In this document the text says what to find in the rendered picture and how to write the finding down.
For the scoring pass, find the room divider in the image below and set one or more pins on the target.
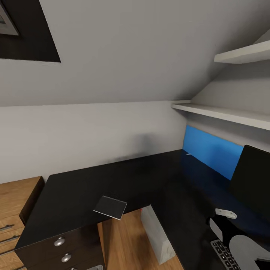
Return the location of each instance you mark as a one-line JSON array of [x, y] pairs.
[[217, 153]]

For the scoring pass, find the notebook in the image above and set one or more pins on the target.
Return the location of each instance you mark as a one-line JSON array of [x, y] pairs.
[[110, 207]]

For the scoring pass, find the monitor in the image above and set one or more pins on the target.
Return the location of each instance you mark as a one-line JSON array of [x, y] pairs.
[[250, 182]]

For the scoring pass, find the desk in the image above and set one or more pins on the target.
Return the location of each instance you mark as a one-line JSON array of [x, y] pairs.
[[182, 190]]

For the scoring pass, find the desktop computer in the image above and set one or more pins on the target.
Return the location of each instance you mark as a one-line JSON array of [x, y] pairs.
[[159, 241]]

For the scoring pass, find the cabinet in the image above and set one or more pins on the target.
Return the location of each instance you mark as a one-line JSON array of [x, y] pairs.
[[17, 201], [79, 250]]

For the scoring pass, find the keyboard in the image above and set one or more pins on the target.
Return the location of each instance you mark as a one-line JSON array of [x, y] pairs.
[[224, 255]]

